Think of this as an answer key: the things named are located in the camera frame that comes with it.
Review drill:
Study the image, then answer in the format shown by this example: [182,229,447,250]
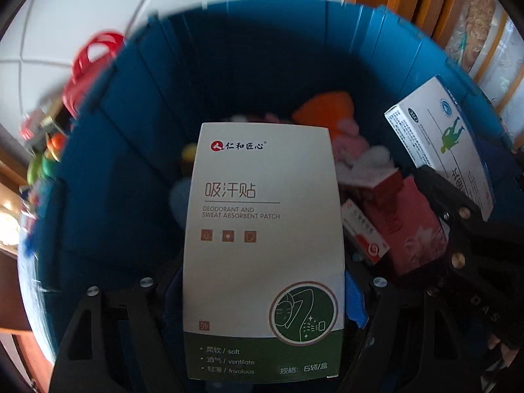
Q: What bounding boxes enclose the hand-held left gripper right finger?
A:
[341,271,479,393]

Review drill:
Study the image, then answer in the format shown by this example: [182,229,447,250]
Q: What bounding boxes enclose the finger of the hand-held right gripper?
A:
[413,166,488,271]

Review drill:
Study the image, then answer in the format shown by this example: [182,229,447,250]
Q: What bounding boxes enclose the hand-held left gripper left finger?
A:
[49,268,185,393]

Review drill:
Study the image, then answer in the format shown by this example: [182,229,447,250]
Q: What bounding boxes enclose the small red white box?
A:
[341,198,390,266]

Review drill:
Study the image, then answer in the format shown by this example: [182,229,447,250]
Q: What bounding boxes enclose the white box green figure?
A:
[384,76,496,222]

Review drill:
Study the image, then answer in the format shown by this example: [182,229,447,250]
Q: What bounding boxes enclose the white green patch box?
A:
[182,122,346,382]

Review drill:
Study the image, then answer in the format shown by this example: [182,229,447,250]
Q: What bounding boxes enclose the blue plastic crate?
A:
[16,0,514,393]

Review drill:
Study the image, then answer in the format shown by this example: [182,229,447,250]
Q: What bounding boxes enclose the pink patterned box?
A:
[364,174,449,277]

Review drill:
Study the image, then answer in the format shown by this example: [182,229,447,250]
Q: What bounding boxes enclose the dark red box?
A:
[348,170,406,209]

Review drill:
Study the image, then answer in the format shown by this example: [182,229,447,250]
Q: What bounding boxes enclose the white soft item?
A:
[336,149,398,189]

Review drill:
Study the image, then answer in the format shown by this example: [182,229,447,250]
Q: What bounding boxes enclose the pink plush toy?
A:
[329,117,371,164]

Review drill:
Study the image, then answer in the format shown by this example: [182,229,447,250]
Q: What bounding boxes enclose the clear quilt storage bag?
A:
[446,0,524,140]

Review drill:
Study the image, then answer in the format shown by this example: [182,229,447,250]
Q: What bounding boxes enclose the orange plush toy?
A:
[292,91,355,138]

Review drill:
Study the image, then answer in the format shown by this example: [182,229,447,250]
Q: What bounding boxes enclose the yellow green plush toy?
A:
[27,131,68,185]

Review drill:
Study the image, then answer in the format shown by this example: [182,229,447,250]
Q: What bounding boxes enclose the red hard carry case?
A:
[61,29,125,117]

